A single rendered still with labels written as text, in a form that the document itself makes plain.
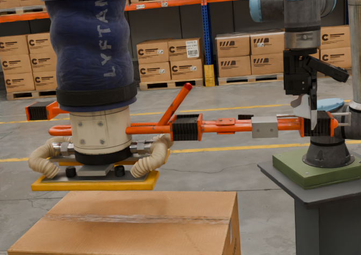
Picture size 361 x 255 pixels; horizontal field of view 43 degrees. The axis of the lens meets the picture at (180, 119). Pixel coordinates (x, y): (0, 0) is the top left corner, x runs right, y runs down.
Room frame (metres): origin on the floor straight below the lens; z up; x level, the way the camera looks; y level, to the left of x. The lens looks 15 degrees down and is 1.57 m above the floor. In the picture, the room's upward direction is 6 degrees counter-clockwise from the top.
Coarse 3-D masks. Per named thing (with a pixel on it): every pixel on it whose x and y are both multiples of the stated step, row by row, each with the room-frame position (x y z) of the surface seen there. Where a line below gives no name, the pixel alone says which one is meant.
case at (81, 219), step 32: (96, 192) 1.48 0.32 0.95; (128, 192) 1.45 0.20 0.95; (160, 192) 1.43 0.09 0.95; (192, 192) 1.40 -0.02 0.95; (224, 192) 1.38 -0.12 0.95; (64, 224) 1.26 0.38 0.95; (96, 224) 1.24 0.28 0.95; (128, 224) 1.22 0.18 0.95; (160, 224) 1.20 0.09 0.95; (192, 224) 1.18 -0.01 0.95; (224, 224) 1.16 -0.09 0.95
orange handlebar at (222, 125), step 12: (216, 120) 1.24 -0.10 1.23; (228, 120) 1.21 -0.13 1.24; (240, 120) 1.22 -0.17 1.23; (288, 120) 1.20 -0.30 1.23; (336, 120) 1.16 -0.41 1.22; (48, 132) 1.28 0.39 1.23; (60, 132) 1.26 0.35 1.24; (132, 132) 1.22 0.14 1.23; (144, 132) 1.22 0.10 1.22; (156, 132) 1.21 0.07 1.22; (168, 132) 1.21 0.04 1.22; (204, 132) 1.20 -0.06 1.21; (228, 132) 1.19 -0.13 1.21
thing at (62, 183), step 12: (72, 168) 1.18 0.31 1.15; (120, 168) 1.16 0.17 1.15; (36, 180) 1.19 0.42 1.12; (48, 180) 1.16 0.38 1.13; (60, 180) 1.16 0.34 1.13; (72, 180) 1.15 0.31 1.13; (84, 180) 1.15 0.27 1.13; (96, 180) 1.14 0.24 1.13; (108, 180) 1.14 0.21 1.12; (120, 180) 1.13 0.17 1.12; (132, 180) 1.12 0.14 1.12; (144, 180) 1.12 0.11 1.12; (156, 180) 1.15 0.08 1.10
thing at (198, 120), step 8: (176, 120) 1.24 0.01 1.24; (184, 120) 1.24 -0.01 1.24; (192, 120) 1.23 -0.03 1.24; (200, 120) 1.20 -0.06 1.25; (176, 128) 1.19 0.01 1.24; (184, 128) 1.18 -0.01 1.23; (192, 128) 1.18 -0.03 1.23; (200, 128) 1.19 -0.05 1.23; (176, 136) 1.19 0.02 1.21; (184, 136) 1.18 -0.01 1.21; (192, 136) 1.18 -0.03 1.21; (200, 136) 1.18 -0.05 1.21
